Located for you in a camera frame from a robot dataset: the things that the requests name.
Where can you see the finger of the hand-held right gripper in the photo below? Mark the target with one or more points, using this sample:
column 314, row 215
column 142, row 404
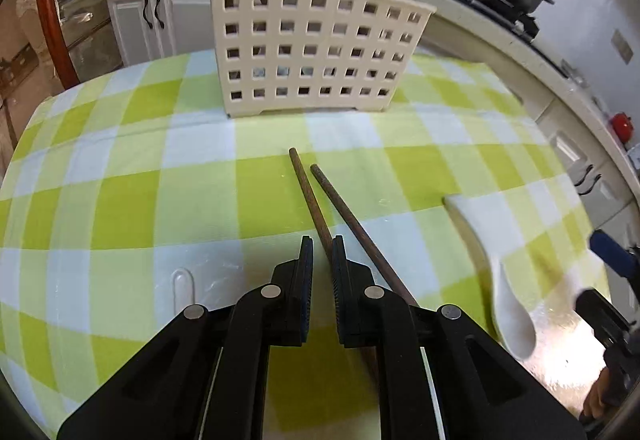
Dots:
column 600, row 315
column 612, row 252

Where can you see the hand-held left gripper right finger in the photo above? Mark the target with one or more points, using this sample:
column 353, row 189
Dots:
column 337, row 280

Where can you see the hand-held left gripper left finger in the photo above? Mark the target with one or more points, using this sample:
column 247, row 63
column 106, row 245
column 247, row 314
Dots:
column 305, row 280

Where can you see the brown wooden chopstick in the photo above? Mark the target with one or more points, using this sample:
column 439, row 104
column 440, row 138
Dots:
column 310, row 200
column 360, row 235

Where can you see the white spoon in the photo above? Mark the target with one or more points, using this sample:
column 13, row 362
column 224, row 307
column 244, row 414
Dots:
column 182, row 285
column 505, row 290

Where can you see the cream perforated utensil basket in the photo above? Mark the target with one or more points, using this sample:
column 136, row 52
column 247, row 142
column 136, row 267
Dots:
column 310, row 20

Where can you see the person's right hand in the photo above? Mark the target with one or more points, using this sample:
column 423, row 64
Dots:
column 595, row 400

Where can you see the white base cabinet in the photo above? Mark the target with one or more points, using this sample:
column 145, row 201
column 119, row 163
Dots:
column 585, row 165
column 150, row 20

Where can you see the red jar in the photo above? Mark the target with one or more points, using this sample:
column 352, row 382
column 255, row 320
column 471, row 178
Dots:
column 622, row 126

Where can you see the green checkered tablecloth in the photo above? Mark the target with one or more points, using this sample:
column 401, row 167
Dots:
column 125, row 170

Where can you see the black gas cooktop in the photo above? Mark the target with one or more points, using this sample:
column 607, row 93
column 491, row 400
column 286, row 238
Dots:
column 500, row 15

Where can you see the wall switch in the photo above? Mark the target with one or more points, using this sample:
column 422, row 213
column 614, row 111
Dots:
column 621, row 46

